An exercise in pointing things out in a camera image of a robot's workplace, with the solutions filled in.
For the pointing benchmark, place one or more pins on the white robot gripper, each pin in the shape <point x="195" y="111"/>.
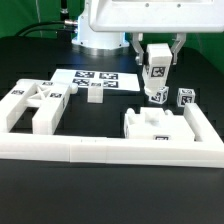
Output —
<point x="157" y="16"/>

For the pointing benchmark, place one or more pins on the white chair seat block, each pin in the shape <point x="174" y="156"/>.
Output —
<point x="156" y="124"/>

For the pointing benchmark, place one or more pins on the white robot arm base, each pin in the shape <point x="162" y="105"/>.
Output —
<point x="97" y="43"/>

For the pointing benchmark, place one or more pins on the white tagged cube left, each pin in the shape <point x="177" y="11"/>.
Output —
<point x="161" y="96"/>

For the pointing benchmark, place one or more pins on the white tagged cube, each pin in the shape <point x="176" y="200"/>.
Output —
<point x="161" y="96"/>
<point x="184" y="96"/>

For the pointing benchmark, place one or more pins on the white marker sheet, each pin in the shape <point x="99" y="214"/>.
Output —
<point x="110" y="80"/>

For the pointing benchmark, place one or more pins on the white tagged cube right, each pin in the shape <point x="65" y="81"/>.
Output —
<point x="184" y="96"/>

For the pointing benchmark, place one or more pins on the black antenna post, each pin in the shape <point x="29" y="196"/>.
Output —
<point x="64" y="33"/>

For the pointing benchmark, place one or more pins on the white chair back frame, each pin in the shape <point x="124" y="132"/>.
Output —
<point x="48" y="97"/>

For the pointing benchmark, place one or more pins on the white U-shaped fixture frame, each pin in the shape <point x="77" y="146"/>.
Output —
<point x="207" y="149"/>

